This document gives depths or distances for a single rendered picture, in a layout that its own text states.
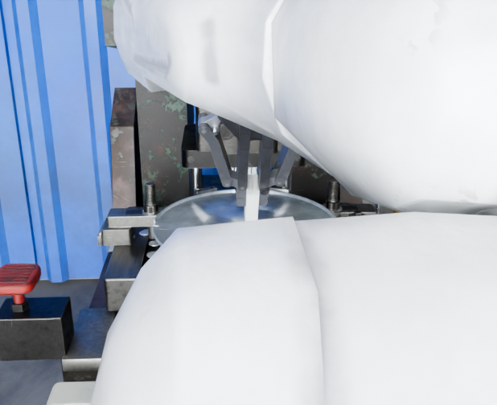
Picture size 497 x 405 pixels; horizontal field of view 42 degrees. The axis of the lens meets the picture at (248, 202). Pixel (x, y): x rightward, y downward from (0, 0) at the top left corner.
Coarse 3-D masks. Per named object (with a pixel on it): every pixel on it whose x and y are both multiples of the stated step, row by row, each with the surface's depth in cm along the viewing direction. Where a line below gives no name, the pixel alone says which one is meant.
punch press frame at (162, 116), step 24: (144, 96) 122; (168, 96) 122; (144, 120) 124; (168, 120) 124; (192, 120) 151; (144, 144) 126; (168, 144) 126; (144, 168) 127; (168, 168) 128; (312, 168) 129; (144, 192) 129; (168, 192) 130; (312, 192) 131
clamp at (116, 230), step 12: (144, 204) 112; (156, 204) 112; (108, 216) 111; (120, 216) 111; (132, 216) 111; (144, 216) 111; (108, 228) 111; (120, 228) 111; (132, 228) 113; (108, 240) 111; (120, 240) 111; (132, 240) 113
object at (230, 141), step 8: (200, 112) 98; (208, 112) 98; (224, 128) 94; (200, 136) 99; (224, 136) 95; (232, 136) 96; (200, 144) 100; (224, 144) 97; (232, 144) 97; (256, 144) 97; (280, 144) 100; (232, 152) 97; (256, 152) 97; (272, 152) 98
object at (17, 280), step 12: (12, 264) 93; (24, 264) 93; (36, 264) 93; (0, 276) 90; (12, 276) 90; (24, 276) 90; (36, 276) 90; (0, 288) 87; (12, 288) 87; (24, 288) 88; (24, 300) 92
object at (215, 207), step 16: (208, 192) 112; (224, 192) 113; (272, 192) 113; (176, 208) 107; (192, 208) 107; (208, 208) 107; (224, 208) 107; (240, 208) 105; (272, 208) 107; (288, 208) 107; (304, 208) 107; (320, 208) 107; (176, 224) 101; (192, 224) 101; (208, 224) 100; (160, 240) 95
